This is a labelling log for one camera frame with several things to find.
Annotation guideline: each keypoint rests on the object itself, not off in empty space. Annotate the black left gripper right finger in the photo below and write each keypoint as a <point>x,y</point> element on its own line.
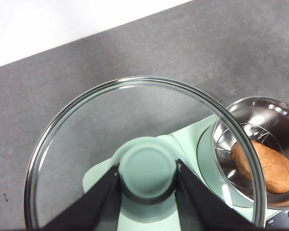
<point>202,207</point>

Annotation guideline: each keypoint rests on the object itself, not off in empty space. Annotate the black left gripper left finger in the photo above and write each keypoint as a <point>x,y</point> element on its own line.
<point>91,207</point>

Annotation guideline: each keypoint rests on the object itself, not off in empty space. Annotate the glass lid with green knob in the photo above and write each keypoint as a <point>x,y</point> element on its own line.
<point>147,173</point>

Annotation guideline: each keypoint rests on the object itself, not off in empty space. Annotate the brown potato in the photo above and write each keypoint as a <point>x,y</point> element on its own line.
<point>272,168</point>

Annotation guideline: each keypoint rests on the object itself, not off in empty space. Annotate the metal steamer rack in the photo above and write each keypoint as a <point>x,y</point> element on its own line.
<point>225,154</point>

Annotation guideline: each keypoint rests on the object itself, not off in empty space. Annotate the mint green breakfast machine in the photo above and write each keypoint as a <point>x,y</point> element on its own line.
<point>207,173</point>

